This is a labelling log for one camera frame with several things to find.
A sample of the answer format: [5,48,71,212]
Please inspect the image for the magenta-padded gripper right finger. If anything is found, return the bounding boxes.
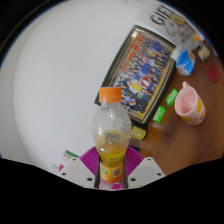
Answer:
[122,145,166,190]

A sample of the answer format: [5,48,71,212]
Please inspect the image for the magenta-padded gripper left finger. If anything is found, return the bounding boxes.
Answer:
[57,146,101,190]

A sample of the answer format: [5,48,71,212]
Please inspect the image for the orange-capped yellow drink bottle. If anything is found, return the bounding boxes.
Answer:
[91,86,133,190]

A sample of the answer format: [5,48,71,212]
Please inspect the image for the amber pump bottle yellow label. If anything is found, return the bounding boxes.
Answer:
[130,125,148,141]

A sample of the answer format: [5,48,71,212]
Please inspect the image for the pink mug with yellow spots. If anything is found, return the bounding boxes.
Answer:
[174,80,207,127]

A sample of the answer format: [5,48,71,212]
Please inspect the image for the framed group photo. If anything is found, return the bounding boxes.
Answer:
[94,24,177,129]

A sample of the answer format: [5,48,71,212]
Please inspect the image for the blue tissue pack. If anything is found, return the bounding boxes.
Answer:
[175,45,197,77]

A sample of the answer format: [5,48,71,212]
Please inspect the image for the flat round red coaster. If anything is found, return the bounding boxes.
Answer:
[206,64,221,84]

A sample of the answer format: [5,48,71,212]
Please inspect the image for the colourful puzzle cube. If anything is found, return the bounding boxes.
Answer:
[197,44,212,62]

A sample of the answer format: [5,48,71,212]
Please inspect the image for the white paper gift bag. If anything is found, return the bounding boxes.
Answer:
[136,1,201,48]

